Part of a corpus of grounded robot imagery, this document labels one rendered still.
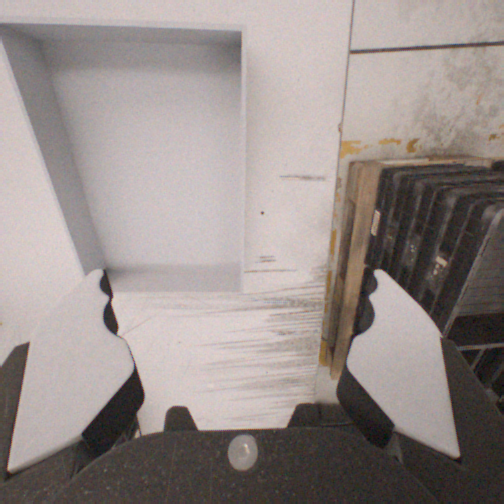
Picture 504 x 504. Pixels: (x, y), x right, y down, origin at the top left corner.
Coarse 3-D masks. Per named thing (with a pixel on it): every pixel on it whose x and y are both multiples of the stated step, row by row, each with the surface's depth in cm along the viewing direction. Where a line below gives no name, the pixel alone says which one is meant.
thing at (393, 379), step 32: (384, 288) 10; (384, 320) 9; (416, 320) 9; (352, 352) 7; (384, 352) 7; (416, 352) 7; (352, 384) 7; (384, 384) 6; (416, 384) 6; (352, 416) 7; (384, 416) 6; (416, 416) 6; (448, 416) 6; (448, 448) 5
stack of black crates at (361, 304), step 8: (368, 272) 100; (368, 280) 99; (360, 288) 107; (360, 296) 108; (360, 304) 109; (360, 312) 109; (360, 320) 110; (352, 328) 119; (360, 328) 112; (464, 352) 87; (472, 352) 84; (480, 352) 81; (472, 360) 84; (472, 368) 85
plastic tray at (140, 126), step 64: (64, 64) 23; (128, 64) 23; (192, 64) 24; (64, 128) 26; (128, 128) 26; (192, 128) 26; (64, 192) 26; (128, 192) 29; (192, 192) 30; (128, 256) 34; (192, 256) 34
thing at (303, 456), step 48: (192, 432) 5; (240, 432) 5; (288, 432) 5; (336, 432) 5; (96, 480) 4; (144, 480) 4; (192, 480) 4; (240, 480) 4; (288, 480) 4; (336, 480) 4; (384, 480) 4
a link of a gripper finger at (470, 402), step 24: (456, 360) 7; (456, 384) 6; (480, 384) 7; (456, 408) 6; (480, 408) 6; (456, 432) 5; (480, 432) 5; (408, 456) 5; (432, 456) 5; (480, 456) 5; (432, 480) 5; (456, 480) 5; (480, 480) 5
